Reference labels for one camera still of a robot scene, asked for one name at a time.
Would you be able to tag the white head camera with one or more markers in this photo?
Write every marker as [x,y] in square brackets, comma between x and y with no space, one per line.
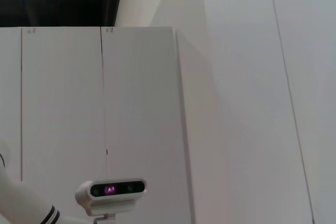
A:
[118,190]

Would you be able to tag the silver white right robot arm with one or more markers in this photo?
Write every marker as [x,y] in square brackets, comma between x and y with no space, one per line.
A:
[21,197]

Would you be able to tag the white cabinet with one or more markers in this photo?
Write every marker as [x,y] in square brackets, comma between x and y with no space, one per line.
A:
[131,103]

